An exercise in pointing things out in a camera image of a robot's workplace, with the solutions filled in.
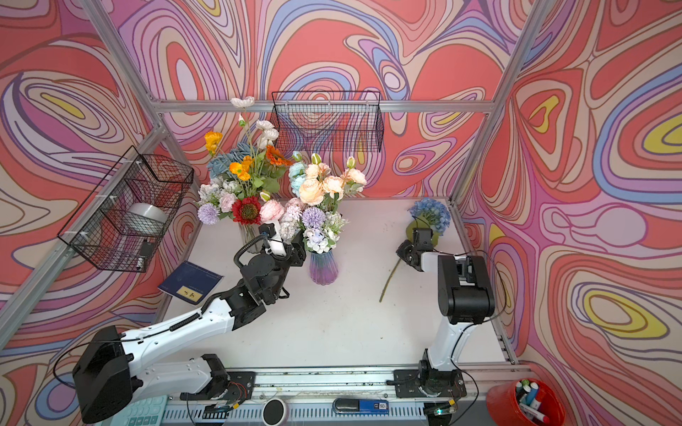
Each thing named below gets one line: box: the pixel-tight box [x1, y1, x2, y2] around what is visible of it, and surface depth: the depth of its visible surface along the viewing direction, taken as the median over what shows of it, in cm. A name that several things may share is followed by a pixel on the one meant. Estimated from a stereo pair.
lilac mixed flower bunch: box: [279, 204, 350, 255], surface depth 70 cm
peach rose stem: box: [299, 152, 344, 214], surface depth 72 cm
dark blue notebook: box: [157, 260, 223, 305], surface depth 95 cm
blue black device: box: [332, 398, 390, 416], surface depth 70 cm
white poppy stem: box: [229, 95, 280, 153], surface depth 76 cm
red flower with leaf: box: [231, 195, 262, 226], surface depth 80 cm
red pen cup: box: [485, 378, 566, 426], surface depth 64 cm
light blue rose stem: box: [288, 150, 308, 198], surface depth 79 cm
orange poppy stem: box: [204, 131, 255, 185], surface depth 77 cm
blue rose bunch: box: [207, 142, 256, 179], surface depth 80 cm
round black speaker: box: [261, 397, 286, 426], surface depth 67 cm
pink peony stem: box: [259, 198, 286, 223], surface depth 72 cm
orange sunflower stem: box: [265, 143, 294, 166], surface depth 76 cm
